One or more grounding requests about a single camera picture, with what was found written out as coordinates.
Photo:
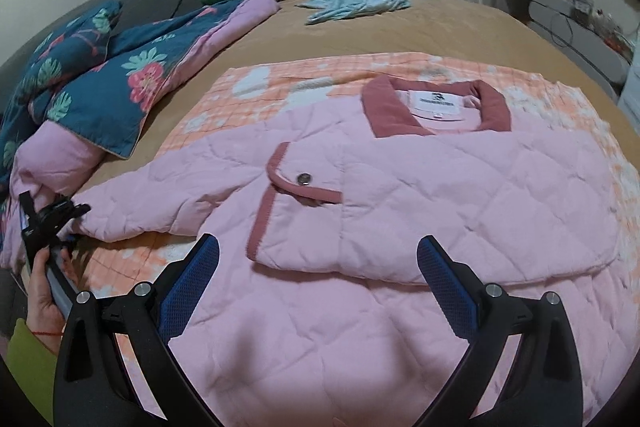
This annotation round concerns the person's left hand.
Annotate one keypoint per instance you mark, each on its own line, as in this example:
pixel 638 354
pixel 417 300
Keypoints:
pixel 45 302

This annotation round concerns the pink quilted jacket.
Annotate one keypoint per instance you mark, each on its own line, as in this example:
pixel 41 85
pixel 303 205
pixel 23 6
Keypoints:
pixel 390 217

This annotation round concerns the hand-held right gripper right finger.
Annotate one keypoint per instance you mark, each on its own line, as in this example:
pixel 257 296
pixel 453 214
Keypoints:
pixel 442 277

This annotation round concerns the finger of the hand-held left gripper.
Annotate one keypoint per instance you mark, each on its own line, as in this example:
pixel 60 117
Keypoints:
pixel 72 210
pixel 70 242

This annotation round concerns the tan bed sheet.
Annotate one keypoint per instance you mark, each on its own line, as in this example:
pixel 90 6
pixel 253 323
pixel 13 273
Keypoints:
pixel 465 27

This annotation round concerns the person's left forearm green sleeve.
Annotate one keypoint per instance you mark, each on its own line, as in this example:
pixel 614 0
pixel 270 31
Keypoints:
pixel 32 367

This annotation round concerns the orange checked fleece blanket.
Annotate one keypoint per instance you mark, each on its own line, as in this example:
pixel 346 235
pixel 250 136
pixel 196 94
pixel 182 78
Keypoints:
pixel 260 97

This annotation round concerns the light blue cloth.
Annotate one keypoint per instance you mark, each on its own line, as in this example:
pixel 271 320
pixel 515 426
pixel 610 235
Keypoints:
pixel 350 4

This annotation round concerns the grey padded headboard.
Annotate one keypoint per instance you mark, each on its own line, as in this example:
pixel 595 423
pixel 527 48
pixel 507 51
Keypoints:
pixel 90 7

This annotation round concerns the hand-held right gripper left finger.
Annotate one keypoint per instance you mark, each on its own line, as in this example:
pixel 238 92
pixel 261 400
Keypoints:
pixel 196 276

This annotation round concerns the grey cluttered shelf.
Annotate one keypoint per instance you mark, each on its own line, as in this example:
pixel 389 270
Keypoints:
pixel 570 17

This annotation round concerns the blue floral quilt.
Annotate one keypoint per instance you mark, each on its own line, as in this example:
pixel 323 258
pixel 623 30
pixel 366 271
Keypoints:
pixel 100 67

